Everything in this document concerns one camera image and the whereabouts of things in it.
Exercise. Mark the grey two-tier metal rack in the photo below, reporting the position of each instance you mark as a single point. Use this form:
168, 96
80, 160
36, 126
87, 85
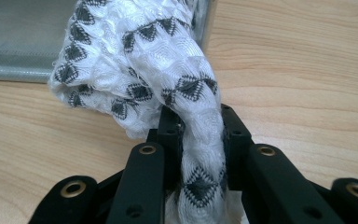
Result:
18, 40

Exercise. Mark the white cloth with grey diamonds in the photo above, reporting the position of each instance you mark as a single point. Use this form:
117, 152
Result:
155, 62

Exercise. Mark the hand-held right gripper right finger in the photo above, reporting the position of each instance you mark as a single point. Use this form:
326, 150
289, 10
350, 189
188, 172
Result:
236, 143

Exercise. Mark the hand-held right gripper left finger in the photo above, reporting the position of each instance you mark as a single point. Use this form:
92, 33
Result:
167, 140

